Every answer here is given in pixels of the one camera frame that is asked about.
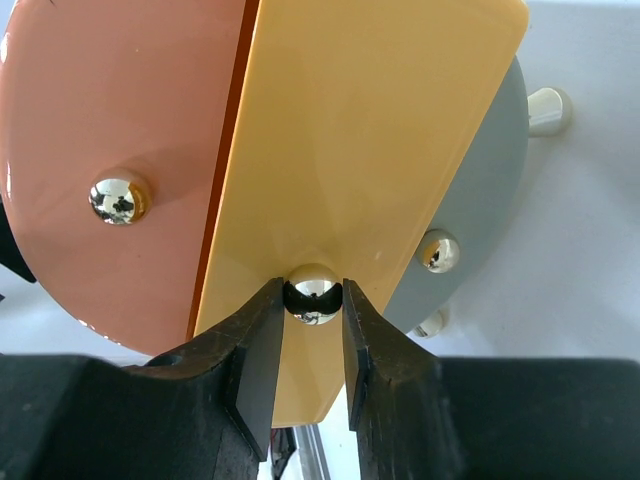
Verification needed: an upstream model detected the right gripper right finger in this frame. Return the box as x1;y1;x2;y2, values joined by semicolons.
342;279;465;479

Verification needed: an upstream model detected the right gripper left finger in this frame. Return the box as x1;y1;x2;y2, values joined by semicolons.
126;278;284;479

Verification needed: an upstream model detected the aluminium front rail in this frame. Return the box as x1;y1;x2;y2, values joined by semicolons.
293;424;331;480

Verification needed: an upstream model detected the cream round drawer cabinet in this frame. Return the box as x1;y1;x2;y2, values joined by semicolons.
412;87;573;338

